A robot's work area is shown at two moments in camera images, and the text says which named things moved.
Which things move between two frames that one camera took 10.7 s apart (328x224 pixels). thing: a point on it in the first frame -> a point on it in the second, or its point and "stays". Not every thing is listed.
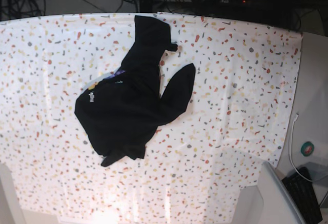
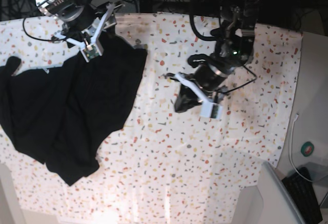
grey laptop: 280,206 stays
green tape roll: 307,148 stays
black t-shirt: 123,73 -> 59,115
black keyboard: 303,196 stays
